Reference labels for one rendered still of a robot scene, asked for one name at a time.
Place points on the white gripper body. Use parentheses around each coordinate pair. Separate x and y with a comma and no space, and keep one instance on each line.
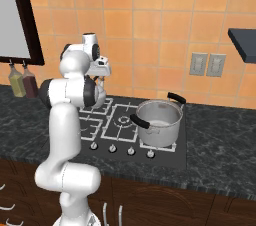
(100,70)

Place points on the narrow brown cupboard door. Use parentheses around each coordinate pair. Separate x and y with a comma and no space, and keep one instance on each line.
(237,211)

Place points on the black gas hob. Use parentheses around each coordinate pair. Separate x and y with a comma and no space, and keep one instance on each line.
(123,136)

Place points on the dark wall shelf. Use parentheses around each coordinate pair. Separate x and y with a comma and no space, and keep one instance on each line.
(245,43)

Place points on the wide brown cupboard door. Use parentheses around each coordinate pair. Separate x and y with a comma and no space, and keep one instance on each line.
(160,206)

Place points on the dark red hanging bottle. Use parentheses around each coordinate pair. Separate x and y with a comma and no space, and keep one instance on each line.
(30,83)

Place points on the dark framed window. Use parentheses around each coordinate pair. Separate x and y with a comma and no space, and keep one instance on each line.
(13,23)

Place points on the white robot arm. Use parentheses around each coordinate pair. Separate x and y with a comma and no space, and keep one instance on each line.
(65,126)

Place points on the silver hob knob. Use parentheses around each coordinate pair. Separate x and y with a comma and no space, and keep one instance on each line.
(150,153)
(94,145)
(131,150)
(112,148)

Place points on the yellow-green hanging bottle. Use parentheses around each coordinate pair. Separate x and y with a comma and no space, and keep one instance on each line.
(17,83)

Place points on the grey wall socket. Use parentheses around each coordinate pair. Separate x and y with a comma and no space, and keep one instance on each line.
(216,65)
(199,64)

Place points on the brown drawer front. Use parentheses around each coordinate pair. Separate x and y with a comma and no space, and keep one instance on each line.
(18,176)

